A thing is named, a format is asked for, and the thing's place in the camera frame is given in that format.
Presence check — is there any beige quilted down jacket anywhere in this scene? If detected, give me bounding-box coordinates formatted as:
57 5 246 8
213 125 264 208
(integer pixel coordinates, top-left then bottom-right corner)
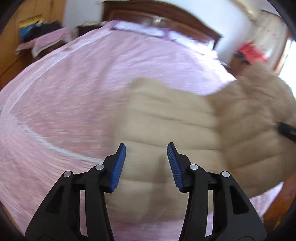
106 63 295 240

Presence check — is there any dark clothes pile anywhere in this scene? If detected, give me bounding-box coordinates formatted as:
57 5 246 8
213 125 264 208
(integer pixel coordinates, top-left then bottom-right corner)
19 21 62 43

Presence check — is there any cream and red curtain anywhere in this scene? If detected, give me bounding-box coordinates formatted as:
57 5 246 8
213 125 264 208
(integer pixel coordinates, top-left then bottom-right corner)
237 9 292 65

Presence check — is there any pink floral bed cover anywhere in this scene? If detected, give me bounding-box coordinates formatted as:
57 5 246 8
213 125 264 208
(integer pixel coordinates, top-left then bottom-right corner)
0 19 285 239

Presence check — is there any right purple ruffled pillow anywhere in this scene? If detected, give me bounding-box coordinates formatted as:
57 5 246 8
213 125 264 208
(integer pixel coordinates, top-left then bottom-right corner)
168 31 215 53

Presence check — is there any purple ruffled pillow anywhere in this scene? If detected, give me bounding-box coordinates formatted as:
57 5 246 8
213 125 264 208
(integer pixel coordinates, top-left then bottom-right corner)
111 20 170 40
168 31 215 53

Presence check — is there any yellow wooden wardrobe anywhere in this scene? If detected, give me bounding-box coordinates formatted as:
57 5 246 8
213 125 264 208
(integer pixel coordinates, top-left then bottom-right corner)
1 1 66 88

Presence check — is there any left purple ruffled pillow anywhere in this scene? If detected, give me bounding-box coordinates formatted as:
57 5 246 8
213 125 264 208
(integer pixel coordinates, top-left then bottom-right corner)
111 20 170 40

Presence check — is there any pink cloth covered stool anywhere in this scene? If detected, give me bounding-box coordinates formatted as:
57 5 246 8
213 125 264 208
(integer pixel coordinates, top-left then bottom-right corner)
15 28 72 58

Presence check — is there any dark wooden headboard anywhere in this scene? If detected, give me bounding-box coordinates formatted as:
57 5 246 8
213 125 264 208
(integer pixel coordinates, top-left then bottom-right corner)
102 1 222 47

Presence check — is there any dark wooden nightstand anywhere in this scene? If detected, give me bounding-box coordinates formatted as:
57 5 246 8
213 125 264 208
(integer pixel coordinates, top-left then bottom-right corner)
76 22 103 37

